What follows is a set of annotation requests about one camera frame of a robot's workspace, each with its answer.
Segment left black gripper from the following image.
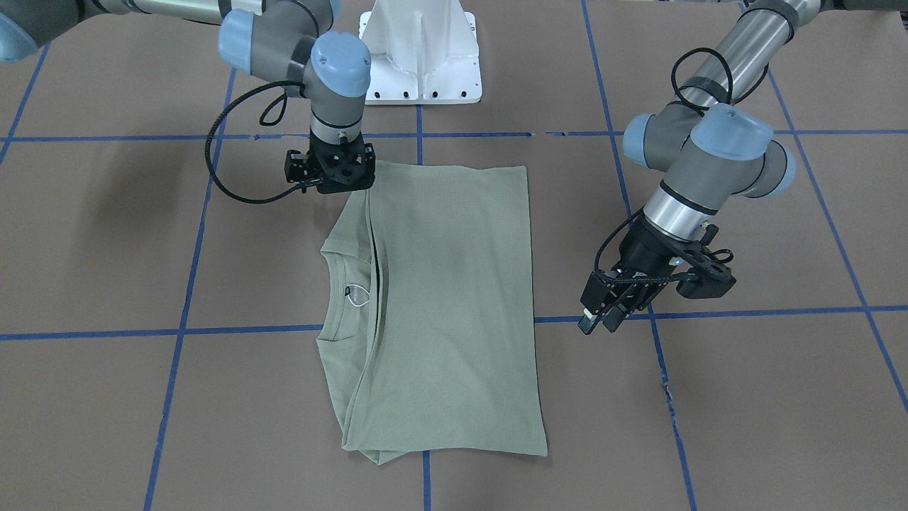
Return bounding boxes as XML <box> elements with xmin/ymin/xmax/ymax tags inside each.
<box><xmin>577</xmin><ymin>213</ymin><xmax>691</xmax><ymax>336</ymax></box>

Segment olive green long-sleeve shirt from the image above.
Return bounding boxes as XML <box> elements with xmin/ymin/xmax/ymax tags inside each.
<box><xmin>317</xmin><ymin>161</ymin><xmax>548</xmax><ymax>465</ymax></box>

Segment white pedestal column base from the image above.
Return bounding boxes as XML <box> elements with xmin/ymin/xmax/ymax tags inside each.
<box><xmin>359</xmin><ymin>1</ymin><xmax>483</xmax><ymax>106</ymax></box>

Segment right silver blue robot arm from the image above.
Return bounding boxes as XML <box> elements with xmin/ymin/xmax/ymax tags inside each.
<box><xmin>1</xmin><ymin>1</ymin><xmax>376</xmax><ymax>194</ymax></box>

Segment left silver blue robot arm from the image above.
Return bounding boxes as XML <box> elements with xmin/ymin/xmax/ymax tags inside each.
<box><xmin>578</xmin><ymin>1</ymin><xmax>828</xmax><ymax>334</ymax></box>

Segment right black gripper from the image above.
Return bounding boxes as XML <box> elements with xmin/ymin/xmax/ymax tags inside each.
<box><xmin>309</xmin><ymin>135</ymin><xmax>376</xmax><ymax>194</ymax></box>

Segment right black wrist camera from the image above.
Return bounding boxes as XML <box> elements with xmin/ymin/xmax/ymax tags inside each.
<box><xmin>283</xmin><ymin>150</ymin><xmax>321</xmax><ymax>189</ymax></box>

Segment camera black cable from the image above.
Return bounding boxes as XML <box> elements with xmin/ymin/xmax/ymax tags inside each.
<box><xmin>204</xmin><ymin>79</ymin><xmax>316</xmax><ymax>205</ymax></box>
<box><xmin>592</xmin><ymin>47</ymin><xmax>770</xmax><ymax>274</ymax></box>

